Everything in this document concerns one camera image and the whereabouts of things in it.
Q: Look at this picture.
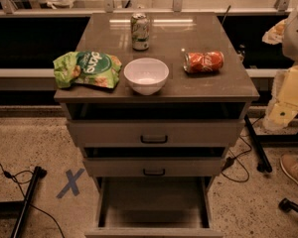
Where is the top drawer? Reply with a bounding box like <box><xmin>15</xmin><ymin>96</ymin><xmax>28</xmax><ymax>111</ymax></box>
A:
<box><xmin>68</xmin><ymin>119</ymin><xmax>244</xmax><ymax>148</ymax></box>

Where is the black cable right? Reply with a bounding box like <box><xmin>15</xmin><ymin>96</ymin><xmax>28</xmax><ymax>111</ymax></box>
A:
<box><xmin>221</xmin><ymin>116</ymin><xmax>266</xmax><ymax>183</ymax></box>

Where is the green white soda can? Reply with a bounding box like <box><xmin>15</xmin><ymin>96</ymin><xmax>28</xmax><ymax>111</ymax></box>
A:
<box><xmin>130</xmin><ymin>13</ymin><xmax>150</xmax><ymax>51</ymax></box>

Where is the white bowl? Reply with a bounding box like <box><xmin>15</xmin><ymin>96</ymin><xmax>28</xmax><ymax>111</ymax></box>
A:
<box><xmin>123</xmin><ymin>58</ymin><xmax>169</xmax><ymax>95</ymax></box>

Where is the black stand leg left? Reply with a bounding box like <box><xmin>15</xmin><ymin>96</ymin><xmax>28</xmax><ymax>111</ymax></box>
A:
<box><xmin>10</xmin><ymin>166</ymin><xmax>47</xmax><ymax>238</ymax></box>

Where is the black stand leg right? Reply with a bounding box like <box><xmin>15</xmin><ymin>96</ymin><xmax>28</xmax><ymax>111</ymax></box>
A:
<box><xmin>244</xmin><ymin>116</ymin><xmax>272</xmax><ymax>173</ymax></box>

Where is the brown shoe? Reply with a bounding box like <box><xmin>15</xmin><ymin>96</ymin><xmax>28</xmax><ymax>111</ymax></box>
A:
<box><xmin>280</xmin><ymin>155</ymin><xmax>298</xmax><ymax>185</ymax></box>

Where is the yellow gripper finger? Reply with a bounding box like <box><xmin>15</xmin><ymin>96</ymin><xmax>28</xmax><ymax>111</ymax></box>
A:
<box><xmin>263</xmin><ymin>64</ymin><xmax>298</xmax><ymax>130</ymax></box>

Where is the red coke can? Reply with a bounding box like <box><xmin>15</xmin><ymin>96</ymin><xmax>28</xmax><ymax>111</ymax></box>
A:
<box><xmin>184</xmin><ymin>51</ymin><xmax>224</xmax><ymax>73</ymax></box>

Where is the black stand leg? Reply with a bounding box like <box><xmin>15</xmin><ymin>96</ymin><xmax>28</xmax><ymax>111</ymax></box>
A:
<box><xmin>244</xmin><ymin>116</ymin><xmax>272</xmax><ymax>173</ymax></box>
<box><xmin>10</xmin><ymin>166</ymin><xmax>47</xmax><ymax>238</ymax></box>

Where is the middle drawer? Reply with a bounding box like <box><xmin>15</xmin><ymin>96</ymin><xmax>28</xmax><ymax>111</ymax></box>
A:
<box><xmin>83</xmin><ymin>158</ymin><xmax>224</xmax><ymax>178</ymax></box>

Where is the green chip bag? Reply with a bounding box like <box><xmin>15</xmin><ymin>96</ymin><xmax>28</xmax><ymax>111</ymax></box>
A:
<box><xmin>53</xmin><ymin>52</ymin><xmax>122</xmax><ymax>89</ymax></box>

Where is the black caster leg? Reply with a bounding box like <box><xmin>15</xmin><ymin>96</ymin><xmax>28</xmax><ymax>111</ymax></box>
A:
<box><xmin>278</xmin><ymin>198</ymin><xmax>298</xmax><ymax>213</ymax></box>

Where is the open bottom drawer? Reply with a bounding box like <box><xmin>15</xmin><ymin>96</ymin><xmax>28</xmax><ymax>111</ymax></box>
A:
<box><xmin>85</xmin><ymin>177</ymin><xmax>224</xmax><ymax>238</ymax></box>

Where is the black cable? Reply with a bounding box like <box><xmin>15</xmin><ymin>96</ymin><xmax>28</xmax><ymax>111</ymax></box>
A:
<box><xmin>221</xmin><ymin>116</ymin><xmax>266</xmax><ymax>183</ymax></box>
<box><xmin>0</xmin><ymin>152</ymin><xmax>66</xmax><ymax>238</ymax></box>

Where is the black cable left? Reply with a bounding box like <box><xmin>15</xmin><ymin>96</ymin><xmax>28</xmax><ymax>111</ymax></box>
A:
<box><xmin>0</xmin><ymin>152</ymin><xmax>66</xmax><ymax>238</ymax></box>

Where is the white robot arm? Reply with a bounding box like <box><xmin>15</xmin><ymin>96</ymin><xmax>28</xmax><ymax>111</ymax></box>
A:
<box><xmin>262</xmin><ymin>5</ymin><xmax>298</xmax><ymax>130</ymax></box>

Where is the grey drawer cabinet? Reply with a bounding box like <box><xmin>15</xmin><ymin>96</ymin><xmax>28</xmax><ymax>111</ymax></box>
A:
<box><xmin>53</xmin><ymin>11</ymin><xmax>260</xmax><ymax>238</ymax></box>

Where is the blue tape cross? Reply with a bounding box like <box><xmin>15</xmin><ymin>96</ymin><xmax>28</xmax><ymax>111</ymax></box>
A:
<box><xmin>57</xmin><ymin>168</ymin><xmax>84</xmax><ymax>199</ymax></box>

